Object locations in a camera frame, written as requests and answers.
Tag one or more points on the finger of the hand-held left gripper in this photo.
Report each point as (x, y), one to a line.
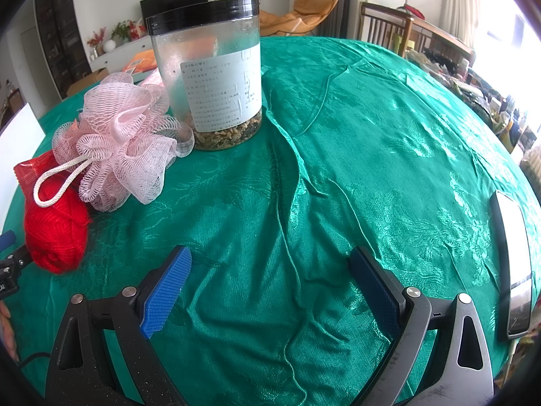
(6, 240)
(17, 259)

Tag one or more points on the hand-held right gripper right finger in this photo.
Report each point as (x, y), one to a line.
(376, 287)

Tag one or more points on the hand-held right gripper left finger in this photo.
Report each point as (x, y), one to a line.
(167, 292)

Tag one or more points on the red yarn ball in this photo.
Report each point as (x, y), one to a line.
(57, 237)

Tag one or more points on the pink mesh bath pouf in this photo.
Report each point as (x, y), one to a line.
(122, 143)

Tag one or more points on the person's left hand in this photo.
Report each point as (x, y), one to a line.
(7, 330)

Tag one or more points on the red packet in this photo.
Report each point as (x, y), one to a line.
(34, 169)

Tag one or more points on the green tablecloth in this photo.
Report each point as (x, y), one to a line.
(359, 177)

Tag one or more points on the smartphone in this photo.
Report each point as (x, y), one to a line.
(513, 253)

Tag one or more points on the brown cardboard box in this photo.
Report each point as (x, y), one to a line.
(86, 80)

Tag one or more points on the pink packet in clear wrap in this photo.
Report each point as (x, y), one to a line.
(151, 79)

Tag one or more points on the black display cabinet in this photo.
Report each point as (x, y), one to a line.
(63, 34)

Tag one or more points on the red flowers in vase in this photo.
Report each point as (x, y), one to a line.
(96, 41)

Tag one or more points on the white round vase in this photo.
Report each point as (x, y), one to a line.
(109, 45)

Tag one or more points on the white television cabinet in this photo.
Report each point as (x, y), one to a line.
(122, 53)

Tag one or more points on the pile of household clutter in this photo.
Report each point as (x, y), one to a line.
(477, 89)

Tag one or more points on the orange book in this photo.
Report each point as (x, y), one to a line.
(141, 61)

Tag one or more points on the clear jar with black lid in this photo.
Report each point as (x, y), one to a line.
(219, 72)

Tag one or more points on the leafy plant with red decoration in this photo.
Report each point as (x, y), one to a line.
(122, 30)

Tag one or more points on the wooden chair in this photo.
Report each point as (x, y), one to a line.
(380, 25)

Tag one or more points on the red cloth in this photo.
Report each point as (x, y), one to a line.
(414, 12)

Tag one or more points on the orange lounge chair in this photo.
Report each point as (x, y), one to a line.
(300, 15)

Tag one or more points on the black television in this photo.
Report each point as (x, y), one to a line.
(169, 0)

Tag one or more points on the grey curtain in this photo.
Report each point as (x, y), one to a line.
(336, 0)

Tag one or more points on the white curtain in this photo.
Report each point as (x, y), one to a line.
(458, 4)

